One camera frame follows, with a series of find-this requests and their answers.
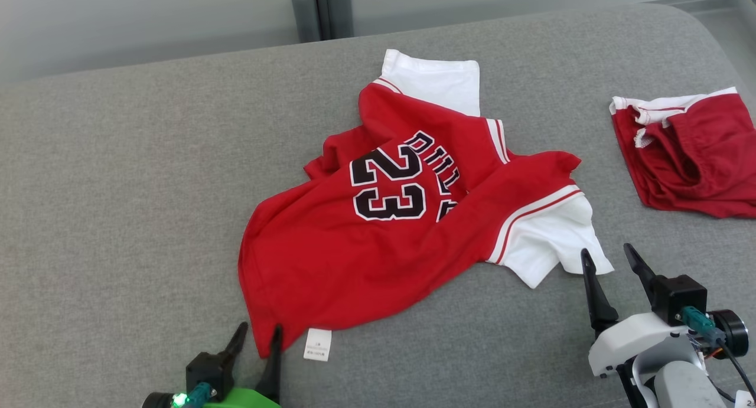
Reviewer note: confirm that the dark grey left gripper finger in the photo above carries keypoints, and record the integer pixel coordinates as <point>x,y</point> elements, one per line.
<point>273,364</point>
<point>236,343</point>

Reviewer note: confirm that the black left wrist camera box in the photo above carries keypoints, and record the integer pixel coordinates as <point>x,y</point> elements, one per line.
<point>207,369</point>

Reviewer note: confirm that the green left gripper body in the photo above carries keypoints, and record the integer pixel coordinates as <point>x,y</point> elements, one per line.
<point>245,400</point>

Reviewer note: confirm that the black left wrist cylinder module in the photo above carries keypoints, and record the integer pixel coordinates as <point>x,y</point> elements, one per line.
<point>156,401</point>

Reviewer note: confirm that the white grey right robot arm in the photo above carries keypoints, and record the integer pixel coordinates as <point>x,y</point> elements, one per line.
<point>679,390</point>

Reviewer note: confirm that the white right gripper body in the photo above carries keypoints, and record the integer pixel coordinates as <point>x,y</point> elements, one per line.
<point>632,340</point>

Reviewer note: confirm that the black wrist cylinder module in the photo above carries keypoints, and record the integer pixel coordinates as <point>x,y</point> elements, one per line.
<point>732,331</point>
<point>156,401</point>

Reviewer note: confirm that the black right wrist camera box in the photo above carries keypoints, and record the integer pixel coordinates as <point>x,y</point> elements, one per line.
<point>679,296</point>

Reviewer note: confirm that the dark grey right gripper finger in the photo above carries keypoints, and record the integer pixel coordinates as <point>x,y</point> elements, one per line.
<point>642,272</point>
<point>598,304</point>

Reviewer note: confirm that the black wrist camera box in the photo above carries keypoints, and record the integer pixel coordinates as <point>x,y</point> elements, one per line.
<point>207,369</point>
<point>679,296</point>

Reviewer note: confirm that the red shorts with white trim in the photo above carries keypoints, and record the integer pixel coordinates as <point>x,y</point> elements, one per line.
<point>703,160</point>

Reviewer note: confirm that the red and white basketball jersey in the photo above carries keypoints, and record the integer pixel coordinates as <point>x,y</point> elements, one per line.
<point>354,254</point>

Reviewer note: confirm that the black right wrist cylinder module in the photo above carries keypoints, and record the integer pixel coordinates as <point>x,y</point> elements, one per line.
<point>732,331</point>

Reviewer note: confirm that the grey metal wall post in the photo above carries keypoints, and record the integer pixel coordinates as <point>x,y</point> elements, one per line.
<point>322,9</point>

